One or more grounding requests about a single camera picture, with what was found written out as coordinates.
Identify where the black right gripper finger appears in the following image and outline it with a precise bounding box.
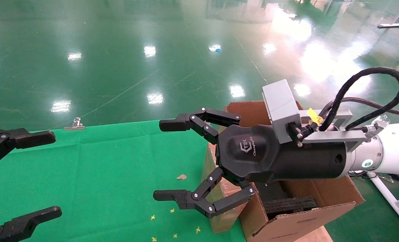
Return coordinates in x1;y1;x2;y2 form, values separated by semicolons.
153;167;256;219
159;108;241;145

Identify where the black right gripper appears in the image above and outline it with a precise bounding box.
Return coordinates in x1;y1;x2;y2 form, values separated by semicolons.
216;125;350;186

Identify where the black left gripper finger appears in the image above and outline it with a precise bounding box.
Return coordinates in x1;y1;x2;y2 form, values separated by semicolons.
0;126;56;172
0;206;62;242

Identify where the small brown cardboard box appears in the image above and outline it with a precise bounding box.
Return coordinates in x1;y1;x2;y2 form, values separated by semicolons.
201;143;250;233

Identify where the large open brown carton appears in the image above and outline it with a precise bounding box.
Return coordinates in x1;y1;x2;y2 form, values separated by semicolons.
224;101;365;242

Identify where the black foam strip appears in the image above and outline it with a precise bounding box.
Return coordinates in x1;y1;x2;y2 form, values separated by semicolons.
263;197;318;220

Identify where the silver binder clip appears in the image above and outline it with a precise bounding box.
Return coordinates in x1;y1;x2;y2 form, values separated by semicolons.
64;117;85;130

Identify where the green table cloth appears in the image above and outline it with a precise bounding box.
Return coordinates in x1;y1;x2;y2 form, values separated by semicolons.
0;119;247;242

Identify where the gray metal camera bracket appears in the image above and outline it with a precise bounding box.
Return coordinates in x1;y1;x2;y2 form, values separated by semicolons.
299;109;378;152

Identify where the yellow cable tag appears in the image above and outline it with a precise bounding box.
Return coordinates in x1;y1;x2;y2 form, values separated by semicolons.
308;108;323;124

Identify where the gray wrist camera box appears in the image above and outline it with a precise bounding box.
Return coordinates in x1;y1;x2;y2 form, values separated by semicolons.
262;79;302;144

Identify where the bundle of floor wires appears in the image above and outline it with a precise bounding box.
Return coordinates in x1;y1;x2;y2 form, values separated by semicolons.
349;171;378;178

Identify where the silver cable connector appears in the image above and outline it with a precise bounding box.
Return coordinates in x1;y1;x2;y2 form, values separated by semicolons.
366;115;388;139

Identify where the white table leg frame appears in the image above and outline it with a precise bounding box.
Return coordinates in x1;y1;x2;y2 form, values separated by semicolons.
367;172;399;233

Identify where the thin black cable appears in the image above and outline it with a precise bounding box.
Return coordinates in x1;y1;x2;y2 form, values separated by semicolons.
341;97;399;118

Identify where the thick black sleeved cable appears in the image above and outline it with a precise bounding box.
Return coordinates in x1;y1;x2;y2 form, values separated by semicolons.
318;67;399;132

